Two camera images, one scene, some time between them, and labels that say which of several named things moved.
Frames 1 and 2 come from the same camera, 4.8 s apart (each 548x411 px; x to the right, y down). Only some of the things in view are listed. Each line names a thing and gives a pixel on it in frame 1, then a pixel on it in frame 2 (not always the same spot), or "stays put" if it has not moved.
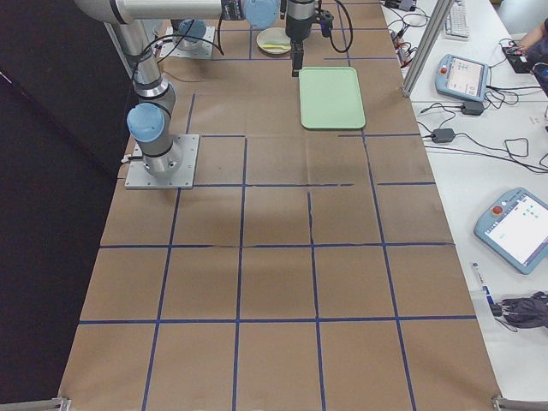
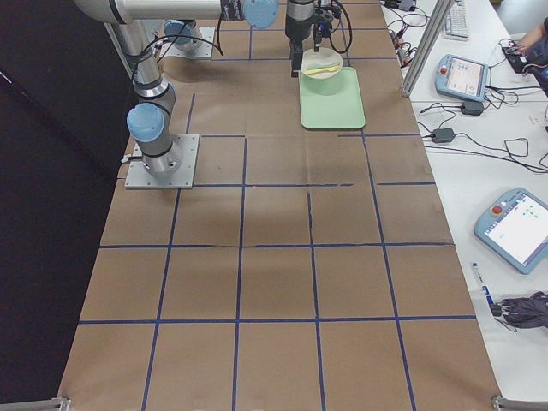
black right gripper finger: (297, 46) stays put
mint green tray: (330, 98) stays put
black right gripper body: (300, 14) stays put
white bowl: (273, 35) -> (323, 64)
